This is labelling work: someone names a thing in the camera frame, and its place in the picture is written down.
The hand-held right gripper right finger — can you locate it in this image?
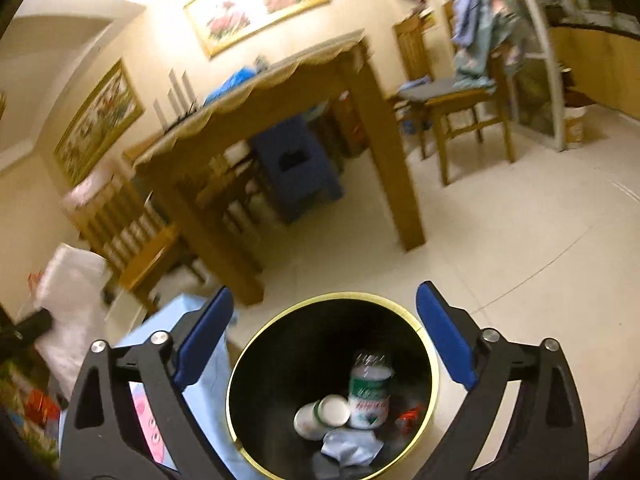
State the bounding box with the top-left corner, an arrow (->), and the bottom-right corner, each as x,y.
416,281 -> 591,480

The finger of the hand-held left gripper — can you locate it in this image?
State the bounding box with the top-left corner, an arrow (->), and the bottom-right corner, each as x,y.
0,307 -> 54,357

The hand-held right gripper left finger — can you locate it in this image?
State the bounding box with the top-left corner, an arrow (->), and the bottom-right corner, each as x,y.
59,286 -> 236,480

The black trash bin gold rim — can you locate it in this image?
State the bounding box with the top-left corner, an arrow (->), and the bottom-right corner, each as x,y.
226,292 -> 441,480

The white plastic bag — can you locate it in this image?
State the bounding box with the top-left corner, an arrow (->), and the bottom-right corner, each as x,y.
35,242 -> 108,396

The blue cartoon pig tablecloth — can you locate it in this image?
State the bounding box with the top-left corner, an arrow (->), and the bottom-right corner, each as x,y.
60,294 -> 271,480

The red gift box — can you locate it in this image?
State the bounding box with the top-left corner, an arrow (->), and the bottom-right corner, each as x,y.
20,387 -> 61,436

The red snack wrapper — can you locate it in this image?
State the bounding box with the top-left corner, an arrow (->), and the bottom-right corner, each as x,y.
397,402 -> 426,431

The green label plastic bottle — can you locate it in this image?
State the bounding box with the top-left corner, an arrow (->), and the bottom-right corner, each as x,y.
348,350 -> 394,430

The wooden slat-back chair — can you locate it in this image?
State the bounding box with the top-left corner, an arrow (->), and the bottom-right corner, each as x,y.
392,12 -> 433,153
195,140 -> 271,261
62,165 -> 211,311

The small white plastic bottle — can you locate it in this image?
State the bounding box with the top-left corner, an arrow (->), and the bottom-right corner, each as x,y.
320,394 -> 352,427
293,402 -> 325,441

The crumpled white paper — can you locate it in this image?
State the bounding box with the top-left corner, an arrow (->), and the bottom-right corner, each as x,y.
320,427 -> 383,468

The blue plastic stool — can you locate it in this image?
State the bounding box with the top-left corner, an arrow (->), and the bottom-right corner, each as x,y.
248,115 -> 345,225

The wooden dining table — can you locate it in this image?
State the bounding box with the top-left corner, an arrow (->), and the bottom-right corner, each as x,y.
122,35 -> 426,306

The framed horse painting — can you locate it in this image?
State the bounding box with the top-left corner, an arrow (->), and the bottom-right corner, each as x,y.
52,57 -> 146,188

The black wifi router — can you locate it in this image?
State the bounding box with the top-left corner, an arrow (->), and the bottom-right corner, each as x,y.
152,67 -> 201,131

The red box under table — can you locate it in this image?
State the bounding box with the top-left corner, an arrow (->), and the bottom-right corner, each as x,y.
332,92 -> 371,158

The wooden chair with grey cushion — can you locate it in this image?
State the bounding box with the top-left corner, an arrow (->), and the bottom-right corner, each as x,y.
422,5 -> 518,186

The white plastic bucket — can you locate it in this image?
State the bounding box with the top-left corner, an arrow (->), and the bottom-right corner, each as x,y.
565,105 -> 588,147

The grey seat cushion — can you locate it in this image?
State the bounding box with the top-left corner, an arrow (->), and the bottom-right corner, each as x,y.
397,77 -> 493,103

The blue plastic bag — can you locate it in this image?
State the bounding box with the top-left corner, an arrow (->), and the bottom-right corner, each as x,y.
204,66 -> 261,106

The beige lace table cover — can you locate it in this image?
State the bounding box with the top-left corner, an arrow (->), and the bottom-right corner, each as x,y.
132,30 -> 368,166

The pile of clothes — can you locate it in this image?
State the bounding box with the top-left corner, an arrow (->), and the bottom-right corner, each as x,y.
450,0 -> 523,93

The framed floral painting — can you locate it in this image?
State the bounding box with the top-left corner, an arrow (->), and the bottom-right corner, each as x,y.
182,0 -> 333,59

